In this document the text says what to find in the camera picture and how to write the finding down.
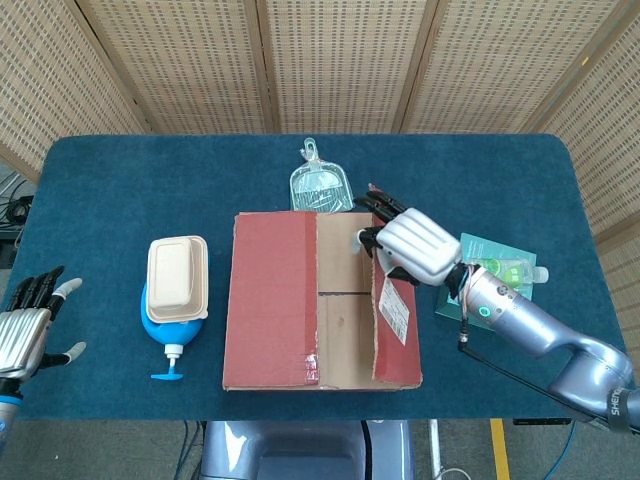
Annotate blue cable under table corner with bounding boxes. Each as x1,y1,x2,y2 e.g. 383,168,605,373
542,422,579,480

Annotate clear pouch with green label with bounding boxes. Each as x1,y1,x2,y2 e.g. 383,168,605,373
472,255,550,294

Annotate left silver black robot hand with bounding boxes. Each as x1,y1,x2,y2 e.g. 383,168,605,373
0,265,87,384

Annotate woven rattan folding screen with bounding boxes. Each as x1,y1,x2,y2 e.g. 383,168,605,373
0,0,640,251

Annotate blue cable beside robot base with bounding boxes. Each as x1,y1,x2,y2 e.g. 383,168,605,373
177,419,202,480

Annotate teal box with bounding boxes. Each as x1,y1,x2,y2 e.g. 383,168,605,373
433,232,539,331

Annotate packaged mint dustpan brush set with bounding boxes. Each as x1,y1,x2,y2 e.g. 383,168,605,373
289,137,357,214

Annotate tangled black floor cables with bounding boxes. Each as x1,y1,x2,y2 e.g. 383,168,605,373
0,169,35,266

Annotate white metal pole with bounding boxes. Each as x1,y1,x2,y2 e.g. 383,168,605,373
427,419,442,480

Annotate blue carpeted table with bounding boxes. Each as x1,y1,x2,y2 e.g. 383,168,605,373
0,132,639,422

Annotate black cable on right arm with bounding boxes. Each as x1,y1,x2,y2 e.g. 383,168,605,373
457,319,616,431

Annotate blue pump dispenser bottle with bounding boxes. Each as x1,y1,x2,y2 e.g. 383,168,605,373
140,282,205,384

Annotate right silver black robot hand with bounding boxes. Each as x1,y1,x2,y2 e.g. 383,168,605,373
352,188,464,287

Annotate cardboard box with red flaps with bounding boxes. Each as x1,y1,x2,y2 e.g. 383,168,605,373
221,183,424,392

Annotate beige lidded food container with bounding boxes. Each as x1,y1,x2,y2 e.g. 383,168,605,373
146,233,210,322

